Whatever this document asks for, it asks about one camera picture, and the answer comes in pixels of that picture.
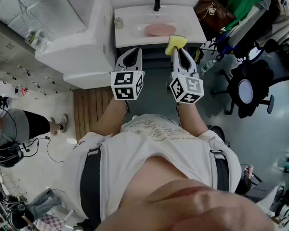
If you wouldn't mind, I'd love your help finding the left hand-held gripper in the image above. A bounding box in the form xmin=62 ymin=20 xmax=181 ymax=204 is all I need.
xmin=110 ymin=48 xmax=145 ymax=101

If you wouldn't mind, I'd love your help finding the person's right forearm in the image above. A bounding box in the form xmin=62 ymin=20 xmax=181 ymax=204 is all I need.
xmin=178 ymin=102 xmax=209 ymax=138

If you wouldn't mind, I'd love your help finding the person's left forearm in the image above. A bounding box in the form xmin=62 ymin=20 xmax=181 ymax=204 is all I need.
xmin=90 ymin=97 xmax=131 ymax=137

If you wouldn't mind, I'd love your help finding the clear plastic water bottle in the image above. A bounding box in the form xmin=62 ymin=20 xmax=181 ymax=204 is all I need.
xmin=200 ymin=59 xmax=217 ymax=74

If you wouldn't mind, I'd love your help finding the white toilet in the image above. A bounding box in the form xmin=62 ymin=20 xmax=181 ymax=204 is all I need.
xmin=35 ymin=0 xmax=116 ymax=90

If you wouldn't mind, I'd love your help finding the black chest strap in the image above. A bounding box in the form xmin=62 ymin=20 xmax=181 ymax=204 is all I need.
xmin=80 ymin=148 xmax=102 ymax=228
xmin=209 ymin=149 xmax=229 ymax=192

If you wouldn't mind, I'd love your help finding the white round disc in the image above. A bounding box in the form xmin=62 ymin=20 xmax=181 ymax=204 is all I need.
xmin=237 ymin=78 xmax=254 ymax=104

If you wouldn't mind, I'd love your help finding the large pink plate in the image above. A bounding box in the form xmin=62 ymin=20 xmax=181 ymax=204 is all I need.
xmin=144 ymin=23 xmax=177 ymax=37

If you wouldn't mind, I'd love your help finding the person's chin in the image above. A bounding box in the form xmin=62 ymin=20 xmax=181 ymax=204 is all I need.
xmin=93 ymin=179 xmax=277 ymax=231

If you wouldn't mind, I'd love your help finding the dark vanity cabinet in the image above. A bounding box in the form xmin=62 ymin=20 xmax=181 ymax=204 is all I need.
xmin=116 ymin=42 xmax=204 ymax=70

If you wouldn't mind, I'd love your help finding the small beige cup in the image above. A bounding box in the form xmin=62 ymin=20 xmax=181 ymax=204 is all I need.
xmin=114 ymin=17 xmax=125 ymax=30

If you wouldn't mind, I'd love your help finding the white sink basin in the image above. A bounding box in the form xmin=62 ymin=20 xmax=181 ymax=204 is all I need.
xmin=114 ymin=5 xmax=207 ymax=49

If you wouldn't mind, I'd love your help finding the person's white printed t-shirt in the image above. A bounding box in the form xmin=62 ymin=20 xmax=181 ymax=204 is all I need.
xmin=62 ymin=114 xmax=243 ymax=222

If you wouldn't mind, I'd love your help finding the green cloth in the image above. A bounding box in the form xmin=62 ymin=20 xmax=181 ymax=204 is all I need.
xmin=225 ymin=0 xmax=265 ymax=31

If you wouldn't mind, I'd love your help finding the black office chair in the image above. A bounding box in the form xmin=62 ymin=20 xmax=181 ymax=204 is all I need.
xmin=211 ymin=39 xmax=289 ymax=119

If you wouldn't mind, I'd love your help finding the brown leather bag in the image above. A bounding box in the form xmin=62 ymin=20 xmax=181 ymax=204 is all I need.
xmin=195 ymin=0 xmax=236 ymax=40

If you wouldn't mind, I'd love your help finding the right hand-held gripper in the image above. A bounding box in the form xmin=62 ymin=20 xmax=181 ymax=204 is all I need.
xmin=168 ymin=47 xmax=205 ymax=104

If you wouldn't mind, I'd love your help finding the grey drawer cabinet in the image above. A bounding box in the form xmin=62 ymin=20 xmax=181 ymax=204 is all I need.
xmin=0 ymin=25 xmax=73 ymax=96

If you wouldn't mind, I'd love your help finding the yellow sponge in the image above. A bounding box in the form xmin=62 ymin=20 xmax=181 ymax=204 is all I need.
xmin=165 ymin=34 xmax=187 ymax=56

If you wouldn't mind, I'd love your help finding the wooden slatted floor mat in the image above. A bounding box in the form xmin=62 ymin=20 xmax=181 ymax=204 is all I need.
xmin=73 ymin=87 xmax=114 ymax=141

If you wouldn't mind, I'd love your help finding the clear glass jar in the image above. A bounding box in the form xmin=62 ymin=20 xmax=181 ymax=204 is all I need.
xmin=24 ymin=30 xmax=48 ymax=52

